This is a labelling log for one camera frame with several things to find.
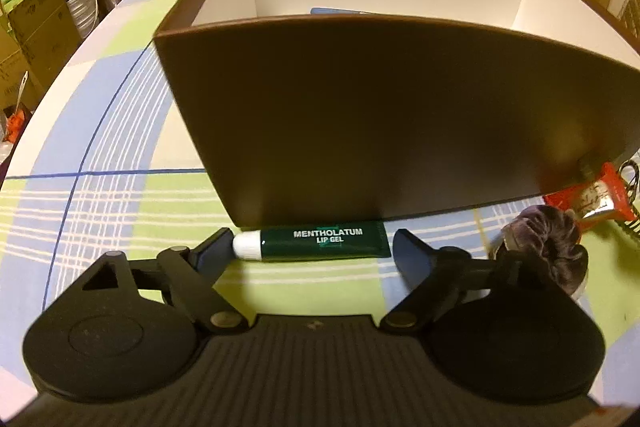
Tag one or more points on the brown cardboard carton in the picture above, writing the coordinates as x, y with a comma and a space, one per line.
35, 37

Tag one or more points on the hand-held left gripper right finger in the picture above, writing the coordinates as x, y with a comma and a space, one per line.
411, 257

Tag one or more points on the green lip gel tube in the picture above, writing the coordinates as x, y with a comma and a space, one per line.
325, 240

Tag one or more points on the blue flat packet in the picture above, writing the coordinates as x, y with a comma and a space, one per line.
350, 11

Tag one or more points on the red snack packet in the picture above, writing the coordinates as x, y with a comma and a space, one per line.
612, 187

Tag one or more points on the checked blue green tablecloth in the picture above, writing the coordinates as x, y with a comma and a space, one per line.
115, 202

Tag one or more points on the small orange object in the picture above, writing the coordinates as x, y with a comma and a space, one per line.
15, 124

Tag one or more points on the dark hair claw clip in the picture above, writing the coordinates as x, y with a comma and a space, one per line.
632, 229

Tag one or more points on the brown cardboard box white inside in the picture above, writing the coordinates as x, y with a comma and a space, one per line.
350, 132

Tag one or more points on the silver metal container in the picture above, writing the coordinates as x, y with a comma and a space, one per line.
82, 7

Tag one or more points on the purple velvet scrunchie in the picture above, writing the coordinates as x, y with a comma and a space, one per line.
545, 237

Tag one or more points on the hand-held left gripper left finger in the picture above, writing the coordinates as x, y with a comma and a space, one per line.
210, 258

